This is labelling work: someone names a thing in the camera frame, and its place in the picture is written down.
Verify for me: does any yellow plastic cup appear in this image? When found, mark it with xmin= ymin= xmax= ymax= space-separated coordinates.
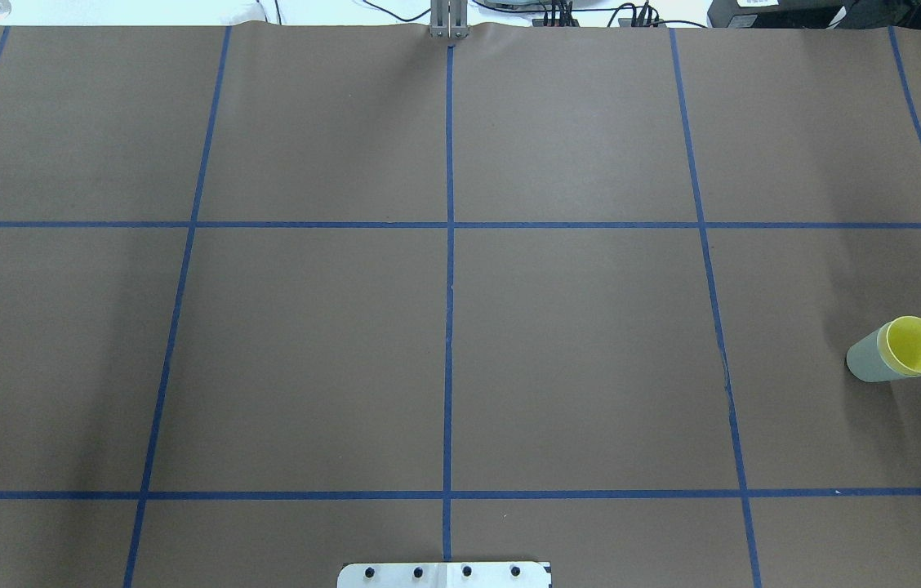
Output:
xmin=876 ymin=316 xmax=921 ymax=377

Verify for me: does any green plastic cup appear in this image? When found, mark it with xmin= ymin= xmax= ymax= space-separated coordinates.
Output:
xmin=845 ymin=323 xmax=909 ymax=383

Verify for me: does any black box with label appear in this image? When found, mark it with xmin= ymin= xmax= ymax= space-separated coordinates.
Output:
xmin=707 ymin=1 xmax=844 ymax=29

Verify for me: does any brown paper table cover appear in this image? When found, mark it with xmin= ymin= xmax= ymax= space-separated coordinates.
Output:
xmin=0 ymin=22 xmax=921 ymax=587

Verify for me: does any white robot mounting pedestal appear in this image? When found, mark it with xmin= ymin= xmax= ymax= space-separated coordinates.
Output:
xmin=336 ymin=561 xmax=554 ymax=587

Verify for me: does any silver aluminium frame post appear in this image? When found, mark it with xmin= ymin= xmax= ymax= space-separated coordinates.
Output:
xmin=429 ymin=0 xmax=470 ymax=40

